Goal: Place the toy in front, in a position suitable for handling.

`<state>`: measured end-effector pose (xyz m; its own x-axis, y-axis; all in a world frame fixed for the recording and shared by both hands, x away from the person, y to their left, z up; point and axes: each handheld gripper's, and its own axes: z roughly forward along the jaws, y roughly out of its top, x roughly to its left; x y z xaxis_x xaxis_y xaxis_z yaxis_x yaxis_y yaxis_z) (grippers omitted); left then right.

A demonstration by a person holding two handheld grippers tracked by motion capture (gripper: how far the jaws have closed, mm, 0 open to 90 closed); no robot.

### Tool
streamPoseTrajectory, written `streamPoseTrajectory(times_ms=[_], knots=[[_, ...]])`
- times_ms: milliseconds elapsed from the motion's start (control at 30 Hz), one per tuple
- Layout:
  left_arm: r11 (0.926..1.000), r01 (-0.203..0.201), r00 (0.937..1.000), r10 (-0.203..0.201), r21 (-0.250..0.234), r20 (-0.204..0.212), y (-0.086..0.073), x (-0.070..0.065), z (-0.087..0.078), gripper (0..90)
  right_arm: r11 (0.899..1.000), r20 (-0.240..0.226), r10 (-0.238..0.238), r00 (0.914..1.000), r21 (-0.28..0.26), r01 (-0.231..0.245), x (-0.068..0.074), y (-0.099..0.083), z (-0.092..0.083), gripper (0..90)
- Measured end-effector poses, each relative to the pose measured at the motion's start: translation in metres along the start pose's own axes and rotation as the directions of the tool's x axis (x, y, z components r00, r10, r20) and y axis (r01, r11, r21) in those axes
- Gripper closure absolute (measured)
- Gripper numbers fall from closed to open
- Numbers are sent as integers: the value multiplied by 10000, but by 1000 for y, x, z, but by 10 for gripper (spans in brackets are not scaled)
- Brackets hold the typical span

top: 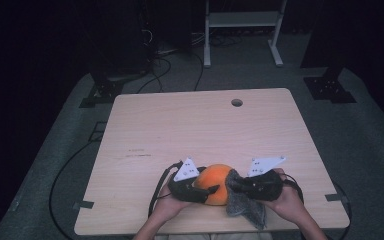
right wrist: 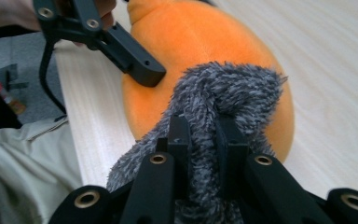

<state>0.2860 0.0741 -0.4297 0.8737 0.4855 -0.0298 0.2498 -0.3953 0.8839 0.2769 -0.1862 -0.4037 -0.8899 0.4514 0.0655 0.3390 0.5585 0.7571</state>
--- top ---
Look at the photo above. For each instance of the black floor tape frame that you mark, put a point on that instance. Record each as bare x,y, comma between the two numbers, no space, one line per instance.
97,131

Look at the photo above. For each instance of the black stand base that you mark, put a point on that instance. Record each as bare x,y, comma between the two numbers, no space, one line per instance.
330,89
103,91

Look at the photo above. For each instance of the person's right hand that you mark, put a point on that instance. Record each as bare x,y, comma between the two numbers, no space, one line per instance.
288,203

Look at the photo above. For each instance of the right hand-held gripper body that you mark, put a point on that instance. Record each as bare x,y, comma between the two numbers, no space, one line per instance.
263,188

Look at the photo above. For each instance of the person's left hand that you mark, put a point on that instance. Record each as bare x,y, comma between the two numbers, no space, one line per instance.
170,206

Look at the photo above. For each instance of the grey cloth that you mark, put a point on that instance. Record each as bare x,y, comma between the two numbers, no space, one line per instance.
246,210

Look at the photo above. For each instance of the grey tape strip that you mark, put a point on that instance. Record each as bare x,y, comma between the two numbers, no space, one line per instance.
336,197
84,204

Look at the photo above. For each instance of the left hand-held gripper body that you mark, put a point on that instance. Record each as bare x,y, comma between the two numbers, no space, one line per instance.
183,191

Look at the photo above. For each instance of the white metal stand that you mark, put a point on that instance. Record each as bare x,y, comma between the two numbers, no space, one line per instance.
243,19

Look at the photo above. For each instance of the orange plush toy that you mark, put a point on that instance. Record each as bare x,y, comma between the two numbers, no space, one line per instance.
213,180

